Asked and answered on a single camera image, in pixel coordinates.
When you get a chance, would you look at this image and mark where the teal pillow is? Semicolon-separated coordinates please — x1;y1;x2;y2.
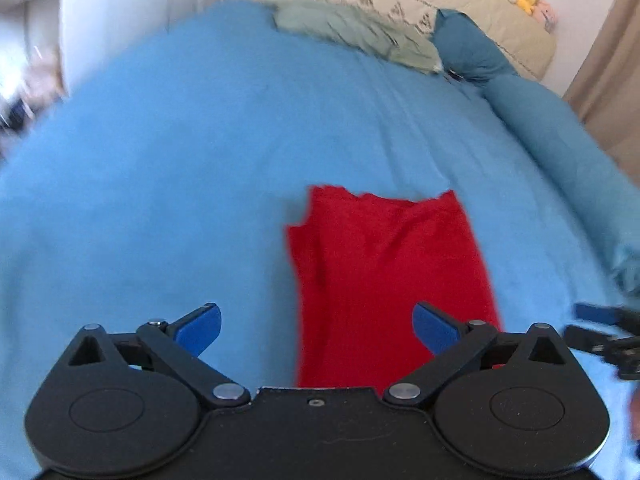
432;9;516;84

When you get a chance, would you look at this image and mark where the light pink plush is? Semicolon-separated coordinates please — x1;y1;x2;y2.
533;0;559;34

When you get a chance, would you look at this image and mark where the rolled teal duvet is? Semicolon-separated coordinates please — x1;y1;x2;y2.
484;75;639;298

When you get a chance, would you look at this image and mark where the red knit sweater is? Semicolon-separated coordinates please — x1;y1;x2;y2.
288;186;500;393

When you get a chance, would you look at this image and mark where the white grey wardrobe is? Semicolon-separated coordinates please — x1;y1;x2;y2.
60;0;217;93

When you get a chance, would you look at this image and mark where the blue bed sheet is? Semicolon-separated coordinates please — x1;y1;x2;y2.
1;0;620;479

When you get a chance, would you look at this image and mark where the beige curtain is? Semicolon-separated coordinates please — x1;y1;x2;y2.
564;0;640;183

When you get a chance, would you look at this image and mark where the green pillow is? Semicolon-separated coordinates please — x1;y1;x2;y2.
273;0;444;74

